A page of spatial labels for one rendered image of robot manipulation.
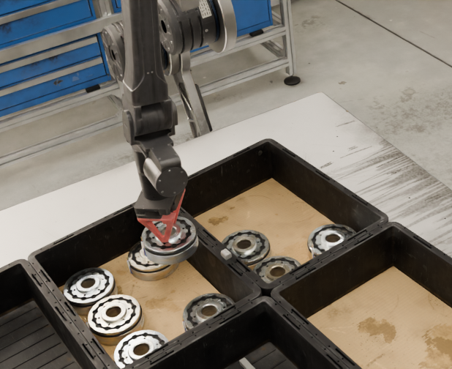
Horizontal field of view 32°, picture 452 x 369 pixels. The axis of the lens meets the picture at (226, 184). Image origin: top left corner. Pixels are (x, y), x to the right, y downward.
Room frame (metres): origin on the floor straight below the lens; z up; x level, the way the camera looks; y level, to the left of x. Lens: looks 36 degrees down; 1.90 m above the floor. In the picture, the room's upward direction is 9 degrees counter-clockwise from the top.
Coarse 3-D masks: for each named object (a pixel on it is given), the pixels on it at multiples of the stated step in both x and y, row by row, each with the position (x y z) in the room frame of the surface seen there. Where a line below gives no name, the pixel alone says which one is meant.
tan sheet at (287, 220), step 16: (256, 192) 1.43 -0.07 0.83; (272, 192) 1.42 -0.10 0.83; (288, 192) 1.41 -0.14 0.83; (224, 208) 1.39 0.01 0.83; (240, 208) 1.38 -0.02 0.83; (256, 208) 1.37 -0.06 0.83; (272, 208) 1.36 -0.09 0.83; (288, 208) 1.36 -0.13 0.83; (304, 208) 1.35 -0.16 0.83; (208, 224) 1.34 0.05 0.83; (224, 224) 1.34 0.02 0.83; (240, 224) 1.33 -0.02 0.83; (256, 224) 1.32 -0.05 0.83; (272, 224) 1.31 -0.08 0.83; (288, 224) 1.30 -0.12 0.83; (304, 224) 1.29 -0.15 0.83; (320, 224) 1.28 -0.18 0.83; (272, 240) 1.26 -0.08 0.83; (288, 240) 1.25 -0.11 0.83; (304, 240) 1.24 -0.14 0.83; (288, 256) 1.20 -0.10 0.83; (304, 256) 1.19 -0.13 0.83
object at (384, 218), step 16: (256, 144) 1.47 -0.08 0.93; (272, 144) 1.46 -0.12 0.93; (224, 160) 1.43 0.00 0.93; (304, 160) 1.38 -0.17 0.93; (192, 176) 1.39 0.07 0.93; (320, 176) 1.32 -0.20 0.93; (352, 192) 1.25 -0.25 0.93; (368, 208) 1.19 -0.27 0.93; (208, 240) 1.17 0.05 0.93; (352, 240) 1.10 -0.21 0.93; (320, 256) 1.07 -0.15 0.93; (288, 272) 1.05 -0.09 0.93; (272, 288) 1.01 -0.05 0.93
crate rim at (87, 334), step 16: (128, 208) 1.32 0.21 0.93; (96, 224) 1.28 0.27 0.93; (64, 240) 1.24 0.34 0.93; (32, 256) 1.21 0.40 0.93; (240, 272) 1.07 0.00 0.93; (48, 288) 1.11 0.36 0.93; (256, 288) 1.02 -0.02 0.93; (64, 304) 1.06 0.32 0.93; (240, 304) 0.99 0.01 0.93; (80, 320) 1.01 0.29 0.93; (208, 320) 0.96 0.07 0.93; (96, 352) 0.93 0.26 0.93; (160, 352) 0.91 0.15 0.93; (112, 368) 0.89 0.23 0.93; (128, 368) 0.88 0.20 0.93
